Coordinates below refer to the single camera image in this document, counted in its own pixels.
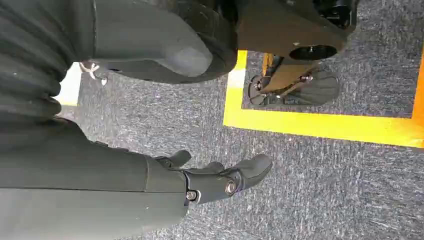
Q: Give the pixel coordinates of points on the orange floor tape strip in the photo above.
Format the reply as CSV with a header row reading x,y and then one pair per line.
x,y
419,92

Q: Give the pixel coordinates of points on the ribbed grey right arm sleeve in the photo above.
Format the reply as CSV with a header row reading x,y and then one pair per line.
x,y
30,56

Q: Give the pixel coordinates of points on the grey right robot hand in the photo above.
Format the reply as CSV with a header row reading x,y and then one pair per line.
x,y
82,198

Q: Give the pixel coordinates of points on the yellow floor tape strip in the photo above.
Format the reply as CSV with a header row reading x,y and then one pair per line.
x,y
331,127
236,92

